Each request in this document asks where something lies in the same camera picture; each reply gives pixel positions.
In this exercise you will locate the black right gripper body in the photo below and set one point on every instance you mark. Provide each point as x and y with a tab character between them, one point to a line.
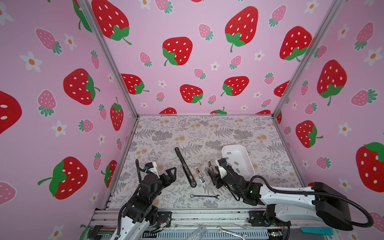
222	182

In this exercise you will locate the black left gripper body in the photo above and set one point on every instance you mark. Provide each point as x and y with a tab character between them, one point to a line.
163	182

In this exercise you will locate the pink mini stapler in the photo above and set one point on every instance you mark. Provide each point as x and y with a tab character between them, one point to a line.
200	175

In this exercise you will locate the black stapler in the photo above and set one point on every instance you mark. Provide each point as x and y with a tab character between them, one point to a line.
186	169

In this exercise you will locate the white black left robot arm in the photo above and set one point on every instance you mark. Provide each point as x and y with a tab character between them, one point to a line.
136	215

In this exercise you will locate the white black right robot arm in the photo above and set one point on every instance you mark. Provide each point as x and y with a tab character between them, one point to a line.
319	202

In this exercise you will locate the white plastic tray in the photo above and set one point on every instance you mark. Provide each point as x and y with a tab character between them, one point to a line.
239	155

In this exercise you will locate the silver combination wrench on table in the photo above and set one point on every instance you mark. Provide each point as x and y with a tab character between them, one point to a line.
205	196

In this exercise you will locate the clear plastic bag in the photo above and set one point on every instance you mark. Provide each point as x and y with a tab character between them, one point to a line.
198	234

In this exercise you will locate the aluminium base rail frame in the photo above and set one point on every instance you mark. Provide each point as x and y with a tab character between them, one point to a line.
178	224

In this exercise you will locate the silver wrench on rail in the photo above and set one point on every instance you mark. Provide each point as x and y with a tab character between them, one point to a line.
223	231

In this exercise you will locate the teal tool handle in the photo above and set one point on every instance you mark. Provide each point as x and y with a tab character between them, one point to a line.
324	231

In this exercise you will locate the aluminium left rear corner post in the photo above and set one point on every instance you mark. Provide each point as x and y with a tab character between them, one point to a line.
108	22

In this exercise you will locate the aluminium corner post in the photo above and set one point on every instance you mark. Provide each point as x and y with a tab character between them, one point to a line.
324	27
108	22

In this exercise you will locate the aluminium right rear corner post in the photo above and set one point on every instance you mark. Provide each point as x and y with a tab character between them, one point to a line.
324	27

